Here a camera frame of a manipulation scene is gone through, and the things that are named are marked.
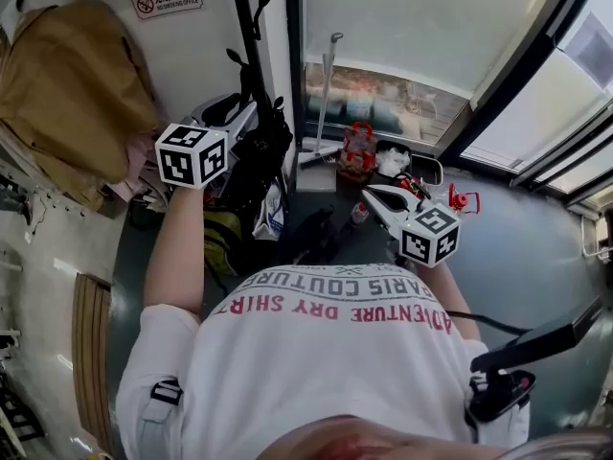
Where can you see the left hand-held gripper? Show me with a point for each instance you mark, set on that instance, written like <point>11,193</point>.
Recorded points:
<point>184,158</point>

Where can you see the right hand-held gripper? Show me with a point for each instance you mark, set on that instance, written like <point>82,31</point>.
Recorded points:
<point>431,237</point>

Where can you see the black bag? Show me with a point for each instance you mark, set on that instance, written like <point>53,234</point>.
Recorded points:
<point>261,161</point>

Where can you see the black coat rack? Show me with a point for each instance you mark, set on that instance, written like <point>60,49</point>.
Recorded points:
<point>249,31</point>

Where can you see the person's right forearm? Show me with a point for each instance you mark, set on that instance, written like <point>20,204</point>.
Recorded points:
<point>450,295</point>

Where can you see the person's left forearm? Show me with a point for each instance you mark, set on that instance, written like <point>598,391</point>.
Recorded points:
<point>177,247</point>

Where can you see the red snack bag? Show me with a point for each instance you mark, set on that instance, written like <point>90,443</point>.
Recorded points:
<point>356,154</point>

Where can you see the white plastic bag blue print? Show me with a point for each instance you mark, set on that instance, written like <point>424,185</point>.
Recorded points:
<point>272,209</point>

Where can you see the yellow-green bag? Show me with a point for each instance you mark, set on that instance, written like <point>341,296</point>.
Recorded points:
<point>220,240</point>

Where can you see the red-capped bottle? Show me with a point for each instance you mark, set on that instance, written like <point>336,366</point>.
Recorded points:
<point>359,213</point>

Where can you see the black bin with white liner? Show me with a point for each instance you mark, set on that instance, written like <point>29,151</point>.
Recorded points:
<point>392,158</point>

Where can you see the grey tray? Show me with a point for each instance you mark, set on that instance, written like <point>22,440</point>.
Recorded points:
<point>426,170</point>

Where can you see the grey dustpan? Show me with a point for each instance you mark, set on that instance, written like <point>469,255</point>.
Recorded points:
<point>316,177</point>

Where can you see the black shoe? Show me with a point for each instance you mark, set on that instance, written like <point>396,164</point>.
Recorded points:
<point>313,235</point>

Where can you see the pink cloth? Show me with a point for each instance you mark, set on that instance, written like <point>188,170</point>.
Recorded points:
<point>139,161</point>

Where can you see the brown jacket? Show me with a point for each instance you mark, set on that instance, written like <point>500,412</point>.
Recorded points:
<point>72,89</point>

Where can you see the person's white printed shirt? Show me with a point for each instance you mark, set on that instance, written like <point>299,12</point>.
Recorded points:
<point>311,362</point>

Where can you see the black clamp with red button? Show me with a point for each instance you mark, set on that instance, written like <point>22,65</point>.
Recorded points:
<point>503,396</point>

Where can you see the wooden slat board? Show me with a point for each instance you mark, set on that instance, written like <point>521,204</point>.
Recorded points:
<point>91,352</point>

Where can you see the black window frame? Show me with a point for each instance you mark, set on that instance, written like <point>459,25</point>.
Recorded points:
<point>522,51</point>

